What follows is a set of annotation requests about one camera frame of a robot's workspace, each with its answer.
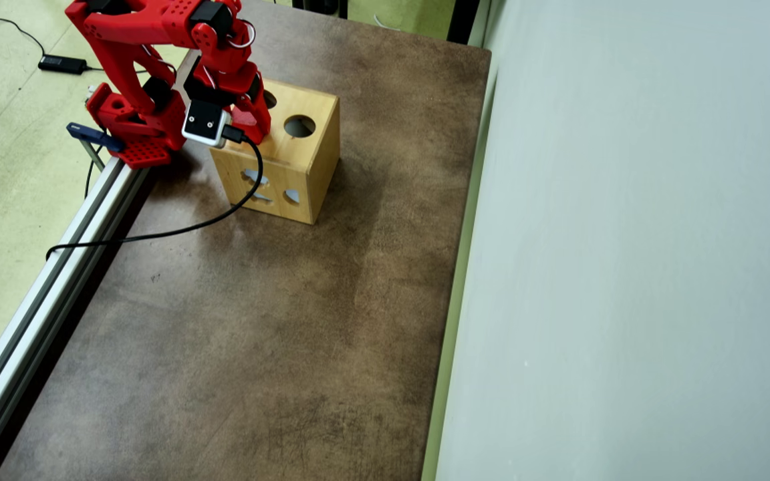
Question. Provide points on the black power adapter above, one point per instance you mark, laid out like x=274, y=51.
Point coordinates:
x=61, y=64

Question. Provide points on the wooden shape sorter box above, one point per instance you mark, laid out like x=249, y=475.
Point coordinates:
x=298, y=167

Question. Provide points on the red robot arm base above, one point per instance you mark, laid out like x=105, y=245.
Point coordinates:
x=144, y=152

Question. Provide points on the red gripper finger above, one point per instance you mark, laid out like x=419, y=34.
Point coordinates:
x=259, y=120
x=242, y=117

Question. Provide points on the red robot arm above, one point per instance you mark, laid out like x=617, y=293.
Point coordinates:
x=131, y=27

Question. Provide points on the blue clamp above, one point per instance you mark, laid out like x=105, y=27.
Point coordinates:
x=94, y=135

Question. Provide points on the black vertical post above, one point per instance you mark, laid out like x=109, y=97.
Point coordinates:
x=463, y=20

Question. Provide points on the aluminium profile rail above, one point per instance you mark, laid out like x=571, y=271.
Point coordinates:
x=17, y=334

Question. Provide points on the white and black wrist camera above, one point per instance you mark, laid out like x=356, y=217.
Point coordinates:
x=204, y=123

